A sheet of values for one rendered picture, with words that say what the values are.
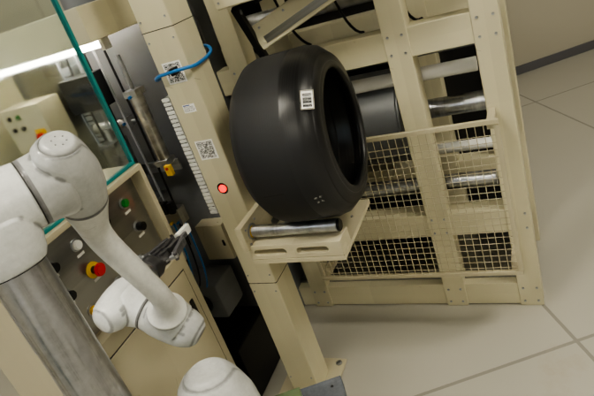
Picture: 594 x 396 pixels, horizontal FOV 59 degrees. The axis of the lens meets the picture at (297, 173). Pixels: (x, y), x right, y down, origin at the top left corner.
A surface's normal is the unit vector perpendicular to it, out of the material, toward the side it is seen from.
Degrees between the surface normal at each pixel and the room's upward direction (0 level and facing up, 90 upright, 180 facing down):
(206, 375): 6
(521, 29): 90
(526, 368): 0
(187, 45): 90
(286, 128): 65
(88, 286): 90
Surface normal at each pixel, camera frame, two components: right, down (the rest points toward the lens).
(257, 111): -0.42, -0.20
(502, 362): -0.30, -0.87
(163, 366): 0.89, -0.11
